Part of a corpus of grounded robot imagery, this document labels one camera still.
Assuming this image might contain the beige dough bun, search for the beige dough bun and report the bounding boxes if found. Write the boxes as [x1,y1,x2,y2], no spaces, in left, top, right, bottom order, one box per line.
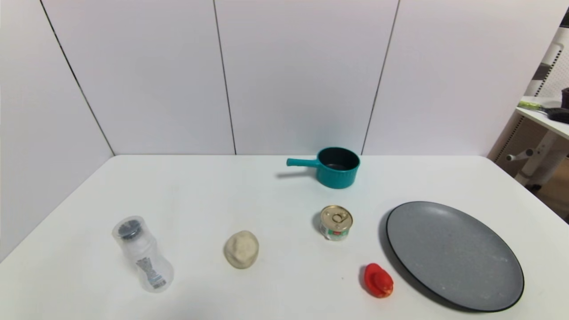
[224,231,259,269]

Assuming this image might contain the white side desk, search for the white side desk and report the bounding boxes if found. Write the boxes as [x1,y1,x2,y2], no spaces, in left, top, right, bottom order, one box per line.
[506,96,569,188]

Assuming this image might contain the gray round plate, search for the gray round plate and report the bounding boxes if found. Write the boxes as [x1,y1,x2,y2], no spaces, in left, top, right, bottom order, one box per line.
[386,201,525,312]

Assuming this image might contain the clear plastic bottle black cap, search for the clear plastic bottle black cap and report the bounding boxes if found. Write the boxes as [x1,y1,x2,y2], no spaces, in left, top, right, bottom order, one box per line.
[112,216,174,293]

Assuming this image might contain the green handled brush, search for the green handled brush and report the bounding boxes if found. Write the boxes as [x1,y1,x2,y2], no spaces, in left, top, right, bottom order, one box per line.
[517,101,569,124]

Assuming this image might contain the teal saucepan with handle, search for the teal saucepan with handle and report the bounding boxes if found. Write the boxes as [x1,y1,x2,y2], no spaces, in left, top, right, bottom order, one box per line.
[286,147,361,189]

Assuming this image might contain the red toy pepper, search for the red toy pepper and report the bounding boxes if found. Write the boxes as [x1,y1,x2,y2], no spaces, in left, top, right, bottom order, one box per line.
[364,263,394,298]

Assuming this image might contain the small tin can gold lid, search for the small tin can gold lid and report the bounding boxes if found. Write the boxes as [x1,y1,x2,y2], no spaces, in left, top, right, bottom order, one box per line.
[320,205,353,241]

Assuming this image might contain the white pegboard panel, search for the white pegboard panel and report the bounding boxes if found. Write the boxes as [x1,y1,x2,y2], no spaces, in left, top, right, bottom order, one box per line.
[525,24,569,99]

